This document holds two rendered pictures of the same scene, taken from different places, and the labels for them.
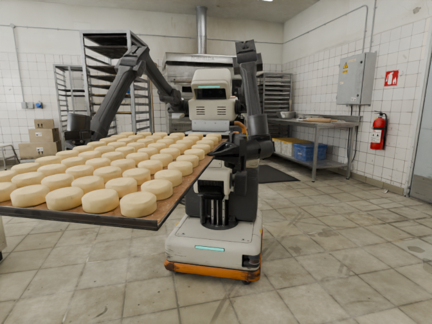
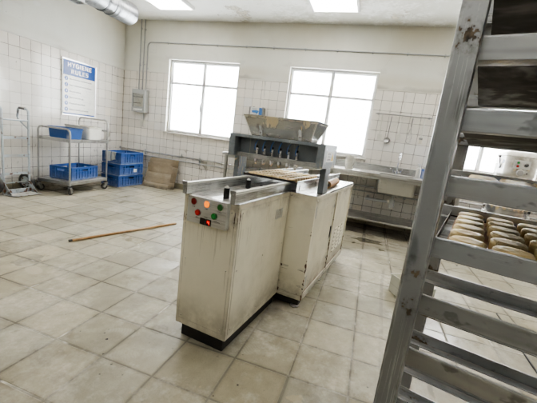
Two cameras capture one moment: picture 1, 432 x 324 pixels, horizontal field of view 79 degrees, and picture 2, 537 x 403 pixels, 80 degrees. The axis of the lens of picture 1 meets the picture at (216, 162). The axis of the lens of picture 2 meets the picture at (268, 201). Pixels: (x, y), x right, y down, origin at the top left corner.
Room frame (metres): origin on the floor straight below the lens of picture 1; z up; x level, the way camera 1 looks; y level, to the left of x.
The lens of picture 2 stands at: (2.69, 0.33, 1.17)
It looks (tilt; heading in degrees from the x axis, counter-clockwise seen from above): 11 degrees down; 121
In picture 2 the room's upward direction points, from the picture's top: 7 degrees clockwise
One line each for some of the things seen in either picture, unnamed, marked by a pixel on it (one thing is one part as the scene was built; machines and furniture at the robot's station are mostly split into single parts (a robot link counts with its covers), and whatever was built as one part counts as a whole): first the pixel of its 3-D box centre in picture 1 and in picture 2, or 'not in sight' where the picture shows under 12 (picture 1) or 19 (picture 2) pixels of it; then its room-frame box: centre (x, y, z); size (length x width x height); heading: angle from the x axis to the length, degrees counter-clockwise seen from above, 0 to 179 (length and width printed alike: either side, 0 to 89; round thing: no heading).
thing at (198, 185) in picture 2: not in sight; (267, 176); (1.36, 2.49, 0.87); 2.01 x 0.03 x 0.07; 97
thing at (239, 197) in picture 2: not in sight; (301, 182); (1.65, 2.52, 0.87); 2.01 x 0.03 x 0.07; 97
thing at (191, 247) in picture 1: (219, 236); not in sight; (1.80, -0.02, 0.16); 0.67 x 0.64 x 0.25; 169
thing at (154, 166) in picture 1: (150, 166); not in sight; (0.53, 0.14, 0.98); 0.05 x 0.05 x 0.02
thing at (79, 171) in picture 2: not in sight; (74, 171); (-2.45, 2.98, 0.29); 0.56 x 0.38 x 0.20; 112
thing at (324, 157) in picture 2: not in sight; (280, 162); (1.52, 2.39, 1.01); 0.72 x 0.33 x 0.34; 7
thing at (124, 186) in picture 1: (121, 187); not in sight; (0.42, 0.16, 0.97); 0.05 x 0.05 x 0.02
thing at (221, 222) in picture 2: not in sight; (208, 212); (1.62, 1.53, 0.77); 0.24 x 0.04 x 0.14; 7
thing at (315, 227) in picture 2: not in sight; (292, 226); (1.46, 2.86, 0.42); 1.28 x 0.72 x 0.84; 97
